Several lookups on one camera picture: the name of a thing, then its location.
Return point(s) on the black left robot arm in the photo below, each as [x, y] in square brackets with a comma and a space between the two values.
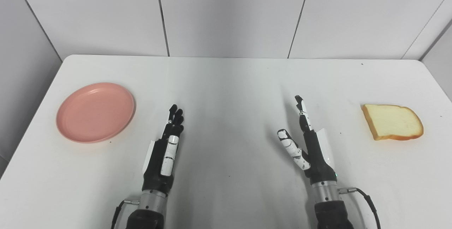
[150, 208]

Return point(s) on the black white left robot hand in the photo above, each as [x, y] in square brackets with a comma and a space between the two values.
[157, 165]

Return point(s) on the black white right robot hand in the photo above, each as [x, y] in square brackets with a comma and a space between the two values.
[317, 158]

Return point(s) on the pink round plate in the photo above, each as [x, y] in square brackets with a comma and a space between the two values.
[95, 112]

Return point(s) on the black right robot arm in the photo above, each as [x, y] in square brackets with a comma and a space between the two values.
[330, 211]

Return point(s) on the slice of white bread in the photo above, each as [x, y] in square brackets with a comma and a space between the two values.
[392, 121]

